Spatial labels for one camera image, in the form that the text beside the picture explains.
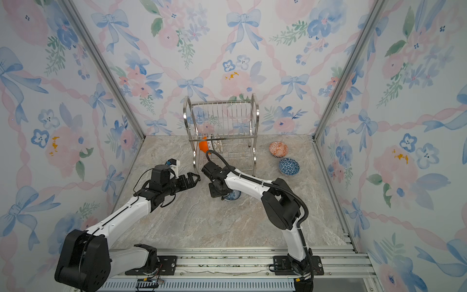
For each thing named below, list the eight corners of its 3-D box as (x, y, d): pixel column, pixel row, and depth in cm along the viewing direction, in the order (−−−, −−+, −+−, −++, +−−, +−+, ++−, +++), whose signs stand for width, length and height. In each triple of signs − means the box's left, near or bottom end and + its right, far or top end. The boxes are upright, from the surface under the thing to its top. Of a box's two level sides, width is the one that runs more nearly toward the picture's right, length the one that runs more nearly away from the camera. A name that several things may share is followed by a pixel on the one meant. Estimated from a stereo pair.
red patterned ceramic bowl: (277, 160, 110) (278, 156, 107) (266, 149, 115) (267, 145, 112) (289, 153, 113) (291, 149, 110) (278, 143, 119) (279, 138, 116)
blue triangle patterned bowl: (280, 175, 103) (281, 171, 100) (277, 162, 109) (279, 157, 106) (299, 175, 103) (301, 171, 100) (295, 162, 109) (297, 157, 106)
